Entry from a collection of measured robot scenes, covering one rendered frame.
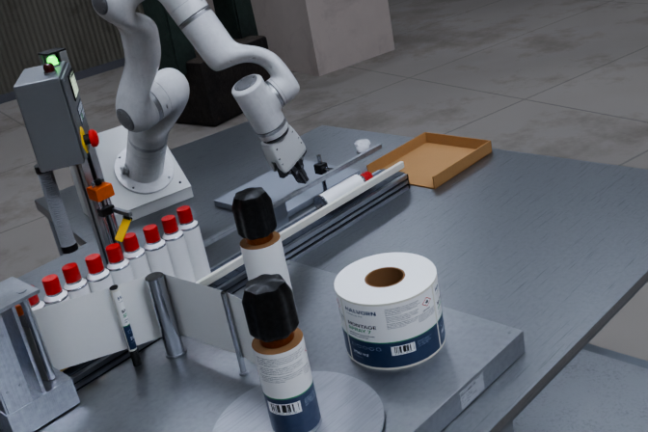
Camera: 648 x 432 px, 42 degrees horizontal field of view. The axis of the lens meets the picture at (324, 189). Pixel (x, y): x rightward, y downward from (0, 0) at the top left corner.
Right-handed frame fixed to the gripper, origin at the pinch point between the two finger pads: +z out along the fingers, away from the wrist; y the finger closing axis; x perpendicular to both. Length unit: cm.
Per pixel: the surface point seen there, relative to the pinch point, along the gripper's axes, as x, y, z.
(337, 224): 5.1, 1.1, 16.4
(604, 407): 61, -9, 89
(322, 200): 0.0, -2.1, 11.3
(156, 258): 1.8, 45.7, -17.8
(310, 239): 4.6, 10.5, 12.6
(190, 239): 1.1, 36.1, -13.8
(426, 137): -12, -58, 40
